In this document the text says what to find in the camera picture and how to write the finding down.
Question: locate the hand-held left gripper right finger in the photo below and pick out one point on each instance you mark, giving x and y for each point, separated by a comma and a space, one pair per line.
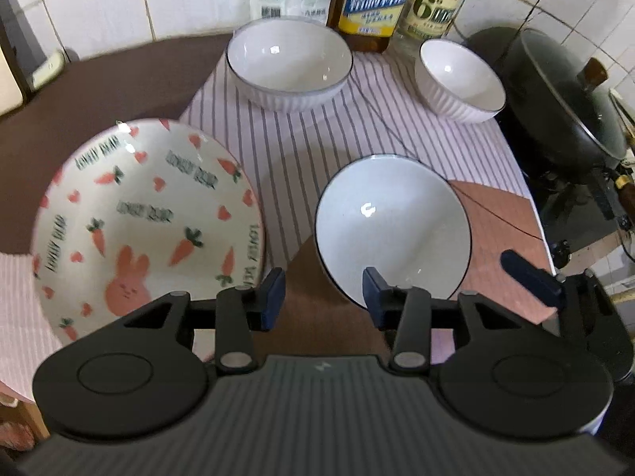
376, 300

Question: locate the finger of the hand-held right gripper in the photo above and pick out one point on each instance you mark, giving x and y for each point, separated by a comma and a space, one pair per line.
538, 282

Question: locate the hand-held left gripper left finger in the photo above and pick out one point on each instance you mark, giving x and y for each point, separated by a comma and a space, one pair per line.
272, 300

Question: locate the small white bowl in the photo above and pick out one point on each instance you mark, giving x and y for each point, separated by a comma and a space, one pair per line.
397, 218

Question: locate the rabbit and carrot print plate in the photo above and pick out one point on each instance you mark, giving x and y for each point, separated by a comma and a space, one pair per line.
149, 208

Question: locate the black gas stove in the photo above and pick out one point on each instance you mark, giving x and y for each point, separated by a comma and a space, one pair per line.
570, 203

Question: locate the black wok with glass lid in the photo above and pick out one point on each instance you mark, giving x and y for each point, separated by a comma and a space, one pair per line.
550, 94

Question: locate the medium white ribbed bowl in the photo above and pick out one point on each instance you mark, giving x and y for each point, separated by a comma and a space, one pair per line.
456, 79

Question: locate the large white ribbed bowl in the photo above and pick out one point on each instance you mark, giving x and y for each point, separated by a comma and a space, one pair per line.
290, 59

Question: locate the clear vinegar bottle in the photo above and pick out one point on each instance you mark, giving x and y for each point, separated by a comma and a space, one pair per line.
431, 10

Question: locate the yellow label oil bottle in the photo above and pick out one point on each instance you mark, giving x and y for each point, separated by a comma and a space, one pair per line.
374, 5

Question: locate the white cutting board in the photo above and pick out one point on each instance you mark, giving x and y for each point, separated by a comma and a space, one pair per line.
7, 79

